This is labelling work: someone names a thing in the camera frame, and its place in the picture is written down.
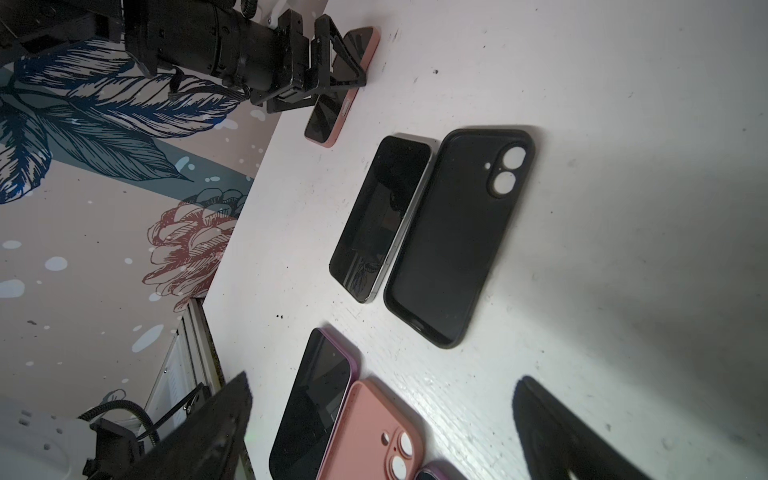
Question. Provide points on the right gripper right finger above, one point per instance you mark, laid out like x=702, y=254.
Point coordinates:
x=556, y=444

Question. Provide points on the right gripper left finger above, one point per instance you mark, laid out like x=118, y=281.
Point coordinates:
x=208, y=445

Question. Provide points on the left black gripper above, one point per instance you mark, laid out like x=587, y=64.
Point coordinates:
x=303, y=65

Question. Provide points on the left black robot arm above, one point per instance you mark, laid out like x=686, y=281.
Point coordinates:
x=61, y=43

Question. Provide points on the light pink phone case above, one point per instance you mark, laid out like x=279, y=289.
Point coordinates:
x=354, y=90

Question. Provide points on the black phone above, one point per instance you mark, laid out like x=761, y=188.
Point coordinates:
x=336, y=96
x=319, y=391
x=381, y=213

